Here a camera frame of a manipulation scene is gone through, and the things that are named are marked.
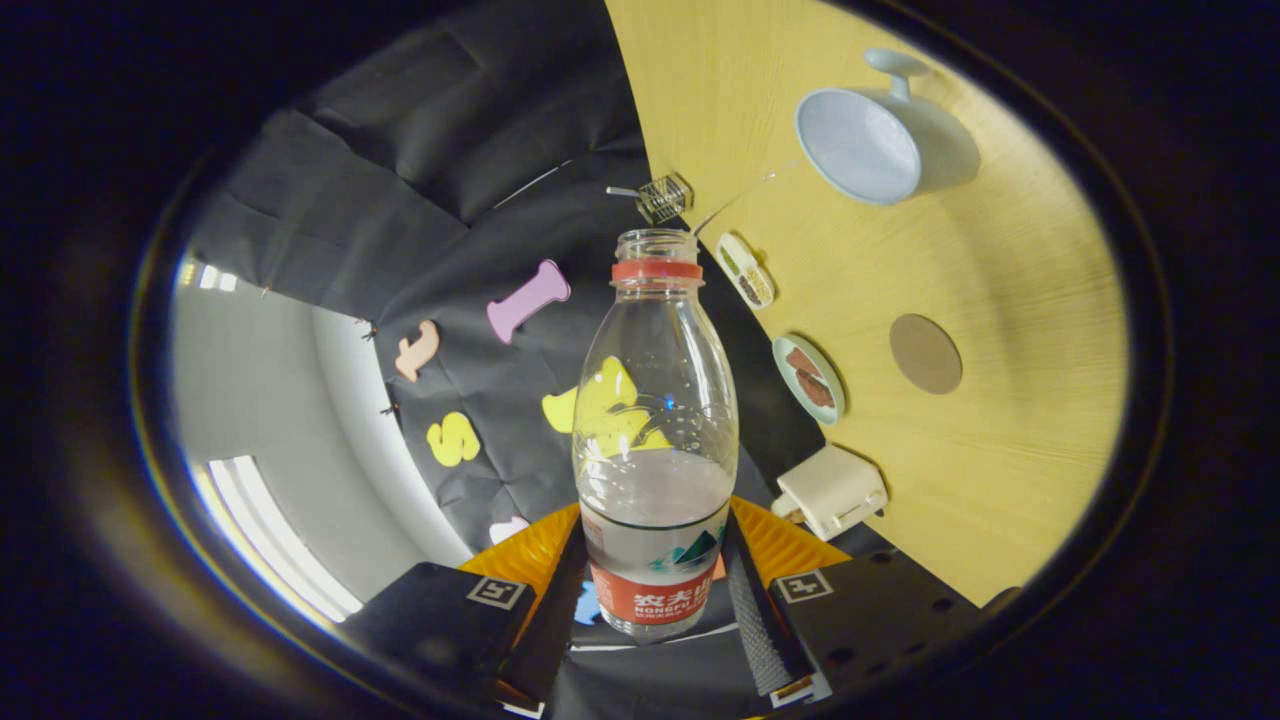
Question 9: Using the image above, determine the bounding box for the wooden table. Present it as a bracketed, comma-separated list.
[605, 0, 1131, 609]

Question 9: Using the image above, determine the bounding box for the small ceiling light panel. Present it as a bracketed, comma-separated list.
[178, 260, 241, 293]

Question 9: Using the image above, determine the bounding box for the white cup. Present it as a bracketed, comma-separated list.
[795, 48, 981, 207]

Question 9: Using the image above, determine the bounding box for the white toaster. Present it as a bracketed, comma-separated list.
[770, 444, 889, 542]

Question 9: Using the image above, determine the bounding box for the round brown coaster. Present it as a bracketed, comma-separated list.
[889, 313, 964, 396]

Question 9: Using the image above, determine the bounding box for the large ceiling light panel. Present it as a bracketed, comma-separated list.
[190, 455, 363, 626]

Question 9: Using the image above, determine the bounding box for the white divided grain dish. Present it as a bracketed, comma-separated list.
[715, 232, 777, 310]

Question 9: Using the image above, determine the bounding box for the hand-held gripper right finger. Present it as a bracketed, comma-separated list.
[722, 497, 986, 709]

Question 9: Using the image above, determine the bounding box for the clear plastic juice bottle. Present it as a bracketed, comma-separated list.
[572, 229, 739, 639]

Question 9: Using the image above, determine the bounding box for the pale green plate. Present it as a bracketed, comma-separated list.
[771, 334, 847, 426]

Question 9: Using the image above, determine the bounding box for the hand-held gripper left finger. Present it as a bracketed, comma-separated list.
[340, 500, 596, 716]

